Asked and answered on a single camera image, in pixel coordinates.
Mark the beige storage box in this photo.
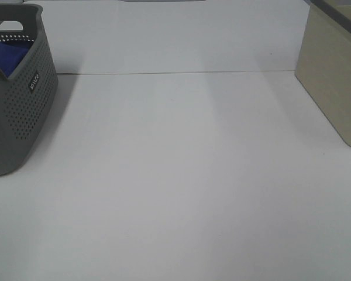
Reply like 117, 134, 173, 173
295, 1, 351, 147

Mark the grey perforated plastic basket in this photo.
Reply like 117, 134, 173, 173
0, 4, 58, 176

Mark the blue microfibre towel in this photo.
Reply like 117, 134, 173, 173
0, 41, 32, 77

